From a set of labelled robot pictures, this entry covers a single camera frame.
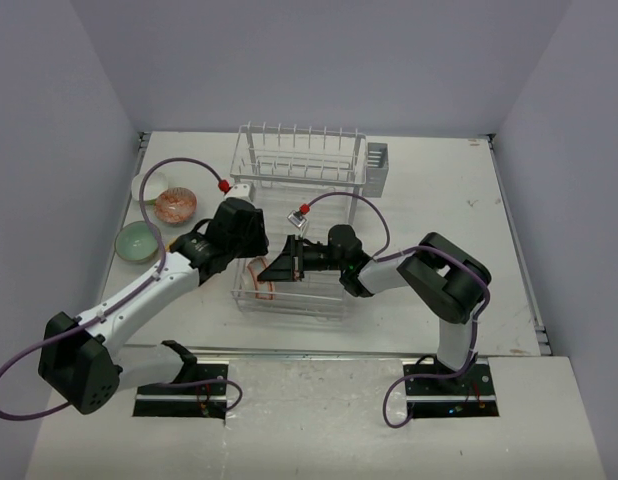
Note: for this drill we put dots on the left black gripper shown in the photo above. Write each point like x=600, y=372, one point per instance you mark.
x=260, y=240

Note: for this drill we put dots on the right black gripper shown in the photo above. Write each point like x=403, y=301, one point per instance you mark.
x=291, y=265

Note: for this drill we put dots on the orange white upturned bowl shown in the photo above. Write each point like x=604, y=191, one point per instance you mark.
x=261, y=290

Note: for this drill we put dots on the yellow plastic bowl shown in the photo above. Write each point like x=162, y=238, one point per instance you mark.
x=175, y=244

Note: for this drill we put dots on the blue zigzag patterned bowl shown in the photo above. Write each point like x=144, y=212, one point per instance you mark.
x=175, y=206

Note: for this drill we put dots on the mint green bowl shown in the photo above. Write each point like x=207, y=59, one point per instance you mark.
x=135, y=243

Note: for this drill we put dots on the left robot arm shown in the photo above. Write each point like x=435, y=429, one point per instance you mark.
x=82, y=358

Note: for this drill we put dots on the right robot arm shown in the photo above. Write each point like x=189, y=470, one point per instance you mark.
x=452, y=283

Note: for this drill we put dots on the grey cutlery holder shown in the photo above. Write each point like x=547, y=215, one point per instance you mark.
x=377, y=168

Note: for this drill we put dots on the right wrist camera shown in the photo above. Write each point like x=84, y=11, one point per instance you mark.
x=299, y=221

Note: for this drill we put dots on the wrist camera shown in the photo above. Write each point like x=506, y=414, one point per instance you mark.
x=243, y=191
x=299, y=221

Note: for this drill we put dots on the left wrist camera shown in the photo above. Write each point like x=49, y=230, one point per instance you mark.
x=243, y=191

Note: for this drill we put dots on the white wire dish rack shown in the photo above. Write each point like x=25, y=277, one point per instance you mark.
x=305, y=180

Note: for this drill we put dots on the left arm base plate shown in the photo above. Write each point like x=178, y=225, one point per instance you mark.
x=200, y=401

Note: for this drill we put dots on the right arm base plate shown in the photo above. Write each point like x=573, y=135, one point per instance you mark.
x=471, y=396

